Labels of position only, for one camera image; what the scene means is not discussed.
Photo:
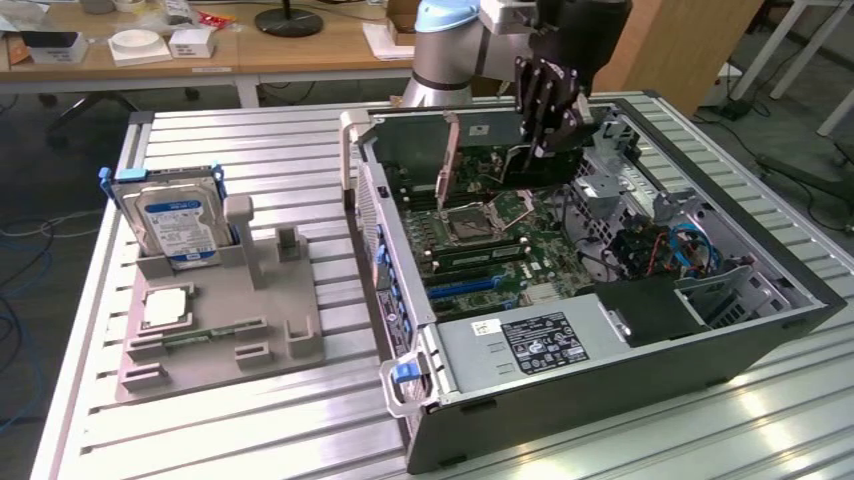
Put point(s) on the white paper stack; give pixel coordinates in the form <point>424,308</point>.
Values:
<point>387,45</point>

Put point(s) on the installed black RAM stick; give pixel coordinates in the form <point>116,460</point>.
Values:
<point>480,257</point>

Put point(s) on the brown cardboard box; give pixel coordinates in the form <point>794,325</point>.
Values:
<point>401,15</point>

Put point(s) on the black RAM slot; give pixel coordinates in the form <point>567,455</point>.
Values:
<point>420,202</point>
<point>416,190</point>

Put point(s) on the grey printed parts rack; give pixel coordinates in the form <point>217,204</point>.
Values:
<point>213,310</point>

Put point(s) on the white table frame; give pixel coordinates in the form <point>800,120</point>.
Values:
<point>746,77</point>

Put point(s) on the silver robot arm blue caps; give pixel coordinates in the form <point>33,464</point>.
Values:
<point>440,55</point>

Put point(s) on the white box with dark lid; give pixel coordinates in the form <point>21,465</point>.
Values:
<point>56,52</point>

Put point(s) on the green RAM stick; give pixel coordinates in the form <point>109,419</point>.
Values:
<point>200,336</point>

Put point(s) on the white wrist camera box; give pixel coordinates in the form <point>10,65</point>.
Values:
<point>503,17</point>

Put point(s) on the white round holder on box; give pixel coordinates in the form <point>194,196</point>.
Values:
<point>138,47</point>

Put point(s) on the white floor unit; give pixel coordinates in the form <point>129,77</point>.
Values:
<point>720,90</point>

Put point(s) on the CPU socket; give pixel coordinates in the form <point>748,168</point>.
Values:
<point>469,225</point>

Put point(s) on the silver CPU chip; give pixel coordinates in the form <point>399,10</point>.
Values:
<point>162,307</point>

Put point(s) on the blue expansion slot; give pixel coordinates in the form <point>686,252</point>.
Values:
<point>463,291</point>

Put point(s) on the small metal disk bay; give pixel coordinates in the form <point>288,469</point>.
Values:
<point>734,300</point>

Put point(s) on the small white cardboard box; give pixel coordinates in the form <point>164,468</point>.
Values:
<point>192,44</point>

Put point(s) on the wooden cabinet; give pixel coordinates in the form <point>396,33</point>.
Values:
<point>680,55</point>

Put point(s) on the wooden desk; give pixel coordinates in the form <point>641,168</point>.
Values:
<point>300,55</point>

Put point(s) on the open metal socket cover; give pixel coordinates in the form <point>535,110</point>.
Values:
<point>513,207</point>

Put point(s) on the green motherboard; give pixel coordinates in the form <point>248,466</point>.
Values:
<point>540,270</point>

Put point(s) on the grey power supply unit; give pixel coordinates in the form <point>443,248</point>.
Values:
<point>473,360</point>

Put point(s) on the red packet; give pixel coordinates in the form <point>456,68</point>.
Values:
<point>216,21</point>

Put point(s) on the open black PC case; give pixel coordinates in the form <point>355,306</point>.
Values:
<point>600,400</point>

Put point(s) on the black floor stand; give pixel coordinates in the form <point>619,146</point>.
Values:
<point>800,172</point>

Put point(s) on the black power adapter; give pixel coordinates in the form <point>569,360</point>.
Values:
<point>735,110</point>

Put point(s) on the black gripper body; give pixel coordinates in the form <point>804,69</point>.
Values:
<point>587,35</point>

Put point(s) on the graphics card with metal bracket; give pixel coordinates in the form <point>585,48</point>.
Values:
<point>480,165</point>

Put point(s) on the hard disk in blue caddy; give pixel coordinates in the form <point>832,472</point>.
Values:
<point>169,225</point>

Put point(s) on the black round lamp base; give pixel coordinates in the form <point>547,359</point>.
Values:
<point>288,22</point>

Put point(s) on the metal disk bay cage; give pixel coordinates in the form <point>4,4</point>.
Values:
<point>613,192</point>

